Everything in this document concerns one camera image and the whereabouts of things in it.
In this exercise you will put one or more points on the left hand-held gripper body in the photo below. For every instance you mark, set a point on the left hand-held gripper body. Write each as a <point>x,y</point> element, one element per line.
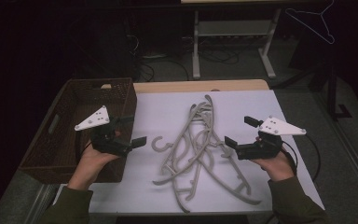
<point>105,141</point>

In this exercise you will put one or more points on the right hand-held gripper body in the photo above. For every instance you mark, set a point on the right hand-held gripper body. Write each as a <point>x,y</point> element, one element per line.
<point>261,151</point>

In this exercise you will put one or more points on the brown wicker basket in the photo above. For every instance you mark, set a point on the brown wicker basket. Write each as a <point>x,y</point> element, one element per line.
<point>74,102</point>

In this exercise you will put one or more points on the person's right hand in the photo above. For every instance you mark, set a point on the person's right hand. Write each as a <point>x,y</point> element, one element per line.
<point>278,168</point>

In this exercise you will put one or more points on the person's left hand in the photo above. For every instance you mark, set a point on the person's left hand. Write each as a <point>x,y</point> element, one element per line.
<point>87,168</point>

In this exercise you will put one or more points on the wooden table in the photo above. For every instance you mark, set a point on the wooden table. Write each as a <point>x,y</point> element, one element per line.
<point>199,85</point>

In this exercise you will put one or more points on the black metal stand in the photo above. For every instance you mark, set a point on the black metal stand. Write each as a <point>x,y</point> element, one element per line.
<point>332,93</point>

